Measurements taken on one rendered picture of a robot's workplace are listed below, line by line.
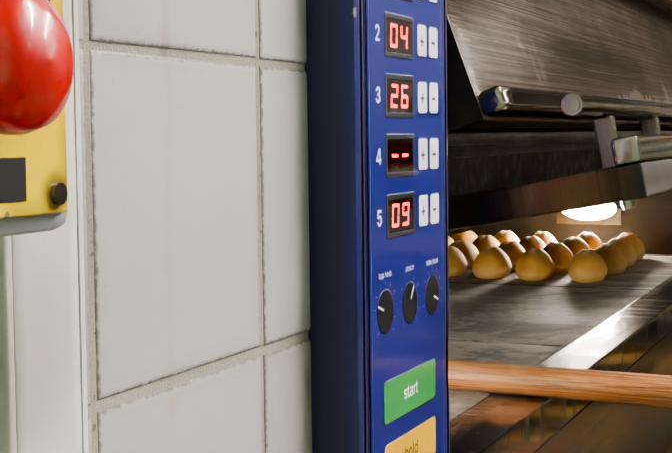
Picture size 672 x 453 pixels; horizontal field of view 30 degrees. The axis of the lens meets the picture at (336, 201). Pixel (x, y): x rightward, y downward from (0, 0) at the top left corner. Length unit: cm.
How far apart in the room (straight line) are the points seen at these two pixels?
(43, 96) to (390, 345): 45
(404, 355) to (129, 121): 29
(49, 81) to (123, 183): 21
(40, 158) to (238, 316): 28
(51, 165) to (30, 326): 10
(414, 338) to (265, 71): 22
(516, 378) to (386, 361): 51
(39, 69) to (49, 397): 18
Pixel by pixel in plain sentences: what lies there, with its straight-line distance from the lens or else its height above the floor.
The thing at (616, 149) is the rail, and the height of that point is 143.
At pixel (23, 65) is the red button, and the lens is 34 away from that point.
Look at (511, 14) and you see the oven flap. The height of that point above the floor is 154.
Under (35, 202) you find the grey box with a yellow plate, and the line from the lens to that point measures 39.
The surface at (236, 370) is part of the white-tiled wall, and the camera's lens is 65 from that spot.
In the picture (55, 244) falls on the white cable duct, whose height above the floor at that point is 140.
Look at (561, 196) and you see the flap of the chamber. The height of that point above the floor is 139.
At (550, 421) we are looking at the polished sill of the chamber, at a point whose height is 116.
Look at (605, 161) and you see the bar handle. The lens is 101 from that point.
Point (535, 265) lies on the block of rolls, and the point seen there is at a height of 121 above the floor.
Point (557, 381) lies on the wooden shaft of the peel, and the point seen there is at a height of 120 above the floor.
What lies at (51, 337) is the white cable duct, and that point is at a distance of 49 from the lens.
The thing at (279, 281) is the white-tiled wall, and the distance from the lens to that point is 69.
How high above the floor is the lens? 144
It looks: 3 degrees down
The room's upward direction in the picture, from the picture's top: 1 degrees counter-clockwise
